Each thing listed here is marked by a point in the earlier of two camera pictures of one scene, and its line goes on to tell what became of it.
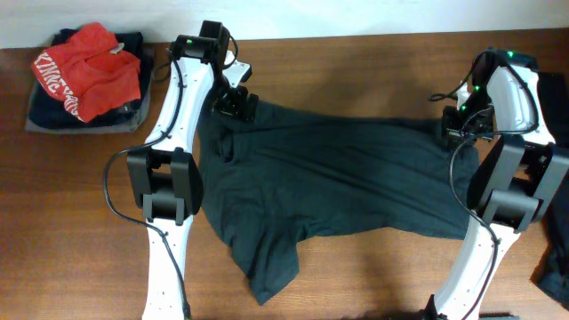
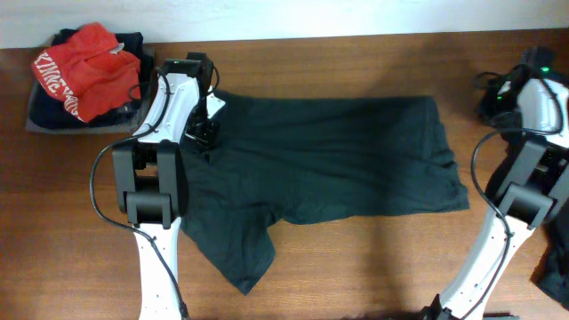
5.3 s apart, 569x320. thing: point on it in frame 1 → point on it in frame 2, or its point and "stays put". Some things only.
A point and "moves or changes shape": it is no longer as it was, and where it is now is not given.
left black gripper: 233,107 → 205,136
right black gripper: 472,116 → 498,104
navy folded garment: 46,110 stays put
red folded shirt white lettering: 84,74 stays put
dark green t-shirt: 280,172 moves or changes shape
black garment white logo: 551,270 stays put
